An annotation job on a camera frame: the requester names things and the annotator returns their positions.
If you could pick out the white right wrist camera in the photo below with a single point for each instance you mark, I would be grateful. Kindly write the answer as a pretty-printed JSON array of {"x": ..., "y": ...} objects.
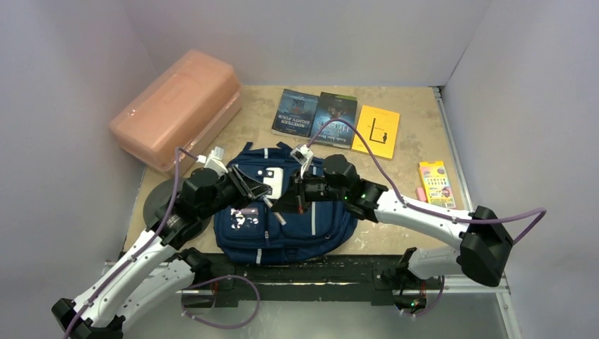
[{"x": 304, "y": 156}]

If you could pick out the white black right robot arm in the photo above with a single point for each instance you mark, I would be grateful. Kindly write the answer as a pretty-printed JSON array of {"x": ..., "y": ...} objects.
[{"x": 476, "y": 244}]

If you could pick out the Nineteen Eighty-Four paperback book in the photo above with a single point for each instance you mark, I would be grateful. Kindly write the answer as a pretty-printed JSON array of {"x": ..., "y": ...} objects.
[{"x": 295, "y": 114}]

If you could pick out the colourful crayon box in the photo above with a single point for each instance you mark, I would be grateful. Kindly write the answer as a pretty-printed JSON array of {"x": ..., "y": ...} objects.
[{"x": 436, "y": 185}]

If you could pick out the grey round disc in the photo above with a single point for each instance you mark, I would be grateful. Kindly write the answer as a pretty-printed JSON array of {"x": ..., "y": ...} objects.
[{"x": 181, "y": 226}]

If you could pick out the yellow paperback book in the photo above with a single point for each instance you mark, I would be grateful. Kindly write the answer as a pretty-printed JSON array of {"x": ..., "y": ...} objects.
[{"x": 379, "y": 127}]

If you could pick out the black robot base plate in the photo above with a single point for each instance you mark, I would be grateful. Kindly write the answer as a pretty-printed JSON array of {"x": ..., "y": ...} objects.
[{"x": 381, "y": 280}]

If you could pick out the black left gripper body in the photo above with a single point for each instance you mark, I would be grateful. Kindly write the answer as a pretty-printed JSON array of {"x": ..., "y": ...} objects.
[{"x": 228, "y": 193}]

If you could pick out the dark blue paperback book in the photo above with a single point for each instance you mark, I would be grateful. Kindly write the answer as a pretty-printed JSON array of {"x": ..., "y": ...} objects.
[{"x": 326, "y": 129}]

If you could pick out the navy blue student backpack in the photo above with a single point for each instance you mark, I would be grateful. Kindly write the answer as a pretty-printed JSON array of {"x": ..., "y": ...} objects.
[{"x": 254, "y": 235}]

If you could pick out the pink highlighter marker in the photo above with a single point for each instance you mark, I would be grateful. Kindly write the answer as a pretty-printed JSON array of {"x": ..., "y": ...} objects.
[
  {"x": 420, "y": 194},
  {"x": 278, "y": 216}
]

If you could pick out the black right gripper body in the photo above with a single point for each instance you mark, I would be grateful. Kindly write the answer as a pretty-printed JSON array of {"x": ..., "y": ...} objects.
[{"x": 299, "y": 191}]

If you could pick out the translucent pink storage box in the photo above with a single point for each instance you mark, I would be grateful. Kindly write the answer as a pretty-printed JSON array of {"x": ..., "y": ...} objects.
[{"x": 187, "y": 106}]

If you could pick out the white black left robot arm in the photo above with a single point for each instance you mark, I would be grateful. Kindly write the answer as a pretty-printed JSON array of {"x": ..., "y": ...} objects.
[{"x": 157, "y": 264}]

